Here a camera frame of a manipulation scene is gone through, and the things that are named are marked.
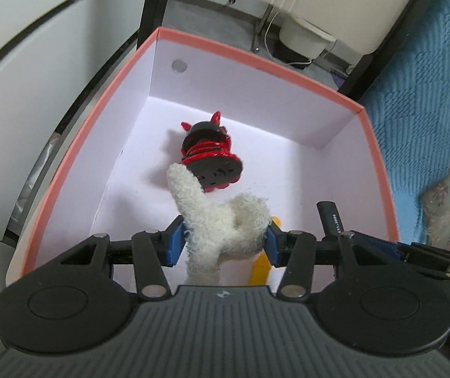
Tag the blue textured sofa cover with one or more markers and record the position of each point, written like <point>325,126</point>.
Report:
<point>409,108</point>

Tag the yellow pen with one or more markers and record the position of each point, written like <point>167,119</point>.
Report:
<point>260,270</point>

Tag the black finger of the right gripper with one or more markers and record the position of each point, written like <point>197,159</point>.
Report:
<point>428,261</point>

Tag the black cylindrical marker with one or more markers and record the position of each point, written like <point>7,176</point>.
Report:
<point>330,220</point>

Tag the pink cardboard box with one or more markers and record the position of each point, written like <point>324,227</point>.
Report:
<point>300,143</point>

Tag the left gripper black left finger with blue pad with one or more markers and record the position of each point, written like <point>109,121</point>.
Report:
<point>148,251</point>

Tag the white cylindrical container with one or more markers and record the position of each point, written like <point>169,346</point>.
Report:
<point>303,37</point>

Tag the white fluffy hair claw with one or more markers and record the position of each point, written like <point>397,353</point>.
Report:
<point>216,232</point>

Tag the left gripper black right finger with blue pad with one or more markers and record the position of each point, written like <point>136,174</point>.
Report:
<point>298,252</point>

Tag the red black hair roller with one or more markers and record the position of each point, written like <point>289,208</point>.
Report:
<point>207,153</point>

